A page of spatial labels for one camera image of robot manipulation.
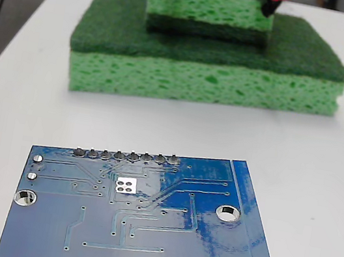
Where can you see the blue printed circuit board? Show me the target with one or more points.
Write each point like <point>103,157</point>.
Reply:
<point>142,229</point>

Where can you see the large green sponge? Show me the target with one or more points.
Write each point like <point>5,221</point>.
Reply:
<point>199,83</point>

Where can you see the small green sponge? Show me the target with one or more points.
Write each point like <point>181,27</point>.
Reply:
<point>195,7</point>

